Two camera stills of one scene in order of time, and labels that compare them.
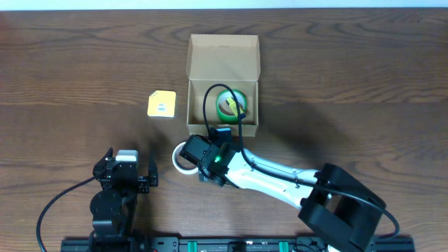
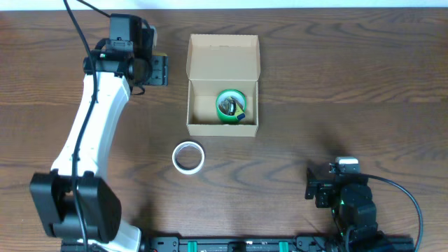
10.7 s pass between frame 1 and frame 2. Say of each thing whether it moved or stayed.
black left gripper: moved
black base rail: stayed
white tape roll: stayed
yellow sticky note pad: moved
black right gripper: moved
